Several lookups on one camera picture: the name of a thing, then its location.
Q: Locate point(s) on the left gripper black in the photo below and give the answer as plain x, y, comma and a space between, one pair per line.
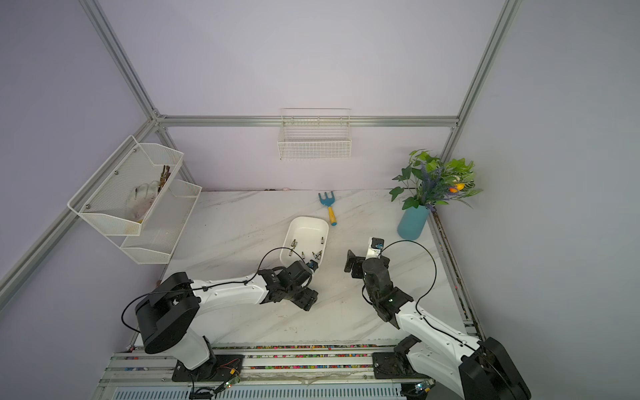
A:
309, 297

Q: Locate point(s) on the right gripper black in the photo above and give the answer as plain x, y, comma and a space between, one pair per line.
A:
360, 262

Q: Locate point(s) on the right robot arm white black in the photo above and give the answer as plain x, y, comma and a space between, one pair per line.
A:
433, 352

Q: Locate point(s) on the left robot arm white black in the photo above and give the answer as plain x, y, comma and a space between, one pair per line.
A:
166, 314

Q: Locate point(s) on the white plastic storage box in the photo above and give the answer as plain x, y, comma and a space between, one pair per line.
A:
308, 232

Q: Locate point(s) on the teal vase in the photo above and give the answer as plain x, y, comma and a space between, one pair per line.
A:
413, 222

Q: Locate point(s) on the green artificial plant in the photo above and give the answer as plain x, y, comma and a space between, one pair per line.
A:
428, 182

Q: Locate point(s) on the brown twigs in shelf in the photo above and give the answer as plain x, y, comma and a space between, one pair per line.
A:
164, 177

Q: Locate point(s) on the clear glass in shelf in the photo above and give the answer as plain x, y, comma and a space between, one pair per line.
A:
140, 200

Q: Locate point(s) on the white mesh two-tier shelf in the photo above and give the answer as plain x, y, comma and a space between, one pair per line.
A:
101, 201

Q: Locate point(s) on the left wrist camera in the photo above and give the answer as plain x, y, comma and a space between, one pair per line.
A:
313, 264

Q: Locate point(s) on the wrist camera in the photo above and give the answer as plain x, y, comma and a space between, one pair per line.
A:
313, 264
376, 244

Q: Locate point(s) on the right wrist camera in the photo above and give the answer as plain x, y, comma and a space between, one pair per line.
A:
376, 244

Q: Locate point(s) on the blue toy rake yellow handle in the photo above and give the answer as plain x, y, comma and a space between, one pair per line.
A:
327, 200

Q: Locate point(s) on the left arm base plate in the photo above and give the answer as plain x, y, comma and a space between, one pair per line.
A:
223, 368

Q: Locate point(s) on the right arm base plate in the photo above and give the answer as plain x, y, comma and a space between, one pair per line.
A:
393, 365

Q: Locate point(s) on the white wire wall basket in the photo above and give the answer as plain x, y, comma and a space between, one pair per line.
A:
315, 133

